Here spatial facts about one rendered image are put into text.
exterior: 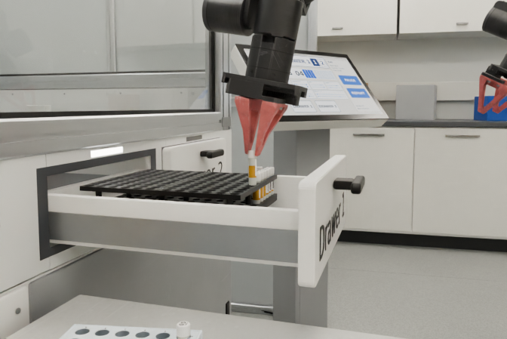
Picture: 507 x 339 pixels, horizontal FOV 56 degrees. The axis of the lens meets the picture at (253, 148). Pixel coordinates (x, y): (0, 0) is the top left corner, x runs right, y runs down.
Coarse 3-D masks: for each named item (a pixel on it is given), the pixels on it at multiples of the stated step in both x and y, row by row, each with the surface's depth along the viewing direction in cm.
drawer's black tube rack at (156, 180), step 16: (128, 176) 72; (144, 176) 71; (160, 176) 71; (176, 176) 71; (192, 176) 72; (208, 176) 71; (224, 176) 71; (240, 176) 71; (96, 192) 63; (112, 192) 61; (128, 192) 60; (144, 192) 60; (160, 192) 59; (176, 192) 58; (192, 192) 59; (208, 192) 58; (224, 192) 58
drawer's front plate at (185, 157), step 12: (192, 144) 96; (204, 144) 102; (216, 144) 108; (168, 156) 87; (180, 156) 91; (192, 156) 96; (168, 168) 87; (180, 168) 91; (192, 168) 96; (204, 168) 102; (216, 168) 108
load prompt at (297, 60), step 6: (294, 60) 159; (300, 60) 161; (306, 60) 163; (312, 60) 164; (318, 60) 166; (324, 60) 169; (306, 66) 160; (312, 66) 162; (318, 66) 164; (324, 66) 166
